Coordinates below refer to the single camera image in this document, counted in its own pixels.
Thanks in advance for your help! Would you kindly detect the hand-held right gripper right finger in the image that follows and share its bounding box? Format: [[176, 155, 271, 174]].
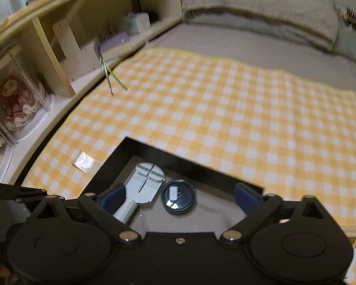
[[220, 182, 330, 245]]

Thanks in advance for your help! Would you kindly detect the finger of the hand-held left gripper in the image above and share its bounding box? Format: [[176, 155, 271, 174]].
[[0, 183, 48, 201]]

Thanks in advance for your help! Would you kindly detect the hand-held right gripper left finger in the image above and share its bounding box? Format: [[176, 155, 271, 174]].
[[33, 183, 143, 244]]

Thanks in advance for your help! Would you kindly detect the white cylindrical object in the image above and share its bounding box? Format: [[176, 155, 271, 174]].
[[113, 198, 138, 224]]

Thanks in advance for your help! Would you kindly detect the black box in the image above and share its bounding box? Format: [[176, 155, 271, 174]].
[[77, 137, 266, 235]]

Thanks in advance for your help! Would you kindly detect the round black tin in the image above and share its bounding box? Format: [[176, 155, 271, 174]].
[[161, 179, 197, 216]]

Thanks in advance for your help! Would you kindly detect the clear tape piece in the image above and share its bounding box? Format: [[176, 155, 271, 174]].
[[70, 150, 105, 174]]

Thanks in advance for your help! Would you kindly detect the doll in pink dress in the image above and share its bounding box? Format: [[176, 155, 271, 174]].
[[0, 71, 46, 131]]

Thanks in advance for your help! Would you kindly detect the yellow checkered cloth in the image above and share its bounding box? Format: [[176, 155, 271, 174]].
[[22, 47, 356, 285]]

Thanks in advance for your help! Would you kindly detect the clear display case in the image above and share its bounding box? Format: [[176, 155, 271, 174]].
[[0, 46, 56, 147]]

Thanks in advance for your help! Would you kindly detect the green ribbon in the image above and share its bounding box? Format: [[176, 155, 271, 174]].
[[99, 55, 128, 96]]

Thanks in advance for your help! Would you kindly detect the beige stepped cardboard organizer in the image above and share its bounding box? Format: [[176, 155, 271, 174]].
[[52, 18, 103, 81]]

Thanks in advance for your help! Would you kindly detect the wooden shelf unit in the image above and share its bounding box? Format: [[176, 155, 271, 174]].
[[0, 0, 183, 185]]

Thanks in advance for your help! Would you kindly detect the bed with grey sheet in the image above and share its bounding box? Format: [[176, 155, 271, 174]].
[[119, 21, 356, 95]]

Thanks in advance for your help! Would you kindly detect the purple box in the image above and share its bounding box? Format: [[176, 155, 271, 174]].
[[99, 33, 131, 52]]

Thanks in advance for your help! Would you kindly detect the white box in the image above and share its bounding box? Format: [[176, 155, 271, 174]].
[[120, 12, 151, 34]]

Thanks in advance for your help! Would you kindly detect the beige pillow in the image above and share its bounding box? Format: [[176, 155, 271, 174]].
[[181, 0, 340, 52]]

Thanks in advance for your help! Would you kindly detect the printed poster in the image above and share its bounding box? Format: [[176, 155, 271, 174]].
[[334, 1, 356, 36]]

